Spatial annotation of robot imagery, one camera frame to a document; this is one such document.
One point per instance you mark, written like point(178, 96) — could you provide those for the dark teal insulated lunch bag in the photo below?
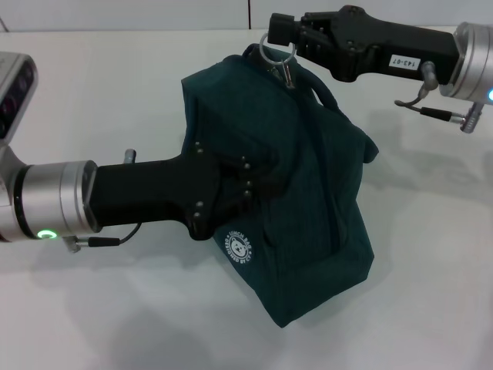
point(308, 185)

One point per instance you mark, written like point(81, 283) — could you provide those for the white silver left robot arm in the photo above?
point(46, 200)

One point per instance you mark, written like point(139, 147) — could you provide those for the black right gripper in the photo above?
point(385, 46)

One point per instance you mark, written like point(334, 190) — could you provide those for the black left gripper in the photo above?
point(154, 196)

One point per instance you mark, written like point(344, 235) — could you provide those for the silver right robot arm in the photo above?
point(470, 61)

